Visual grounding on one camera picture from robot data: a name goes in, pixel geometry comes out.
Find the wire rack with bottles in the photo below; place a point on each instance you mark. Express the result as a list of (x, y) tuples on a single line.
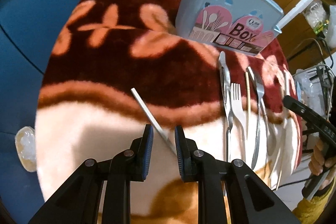
[(315, 88)]

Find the light blue utensil box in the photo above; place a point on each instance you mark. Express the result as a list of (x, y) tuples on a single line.
[(245, 26)]

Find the blue kitchen cabinet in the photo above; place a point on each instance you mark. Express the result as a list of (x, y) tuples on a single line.
[(39, 16)]

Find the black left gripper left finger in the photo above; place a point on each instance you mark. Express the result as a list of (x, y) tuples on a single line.
[(99, 192)]

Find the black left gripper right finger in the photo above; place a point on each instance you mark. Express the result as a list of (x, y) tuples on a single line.
[(228, 192)]

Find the yellow sleeve forearm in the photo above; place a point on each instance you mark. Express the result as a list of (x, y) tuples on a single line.
[(308, 211)]

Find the wooden shelf with bags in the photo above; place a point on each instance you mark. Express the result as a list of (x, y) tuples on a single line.
[(300, 45)]

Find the right hand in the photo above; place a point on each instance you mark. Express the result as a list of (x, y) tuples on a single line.
[(318, 162)]

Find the plastic container on floor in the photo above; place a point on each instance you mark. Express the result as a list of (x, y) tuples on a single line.
[(25, 146)]

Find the silver butter knife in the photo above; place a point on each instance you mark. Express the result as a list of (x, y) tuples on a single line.
[(225, 79)]

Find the red floral blanket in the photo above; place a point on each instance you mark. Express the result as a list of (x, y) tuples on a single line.
[(107, 47)]

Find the white chopstick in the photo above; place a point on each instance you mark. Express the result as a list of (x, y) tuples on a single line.
[(262, 105), (153, 121)]

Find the white plastic fork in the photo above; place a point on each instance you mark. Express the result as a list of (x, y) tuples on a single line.
[(237, 109)]

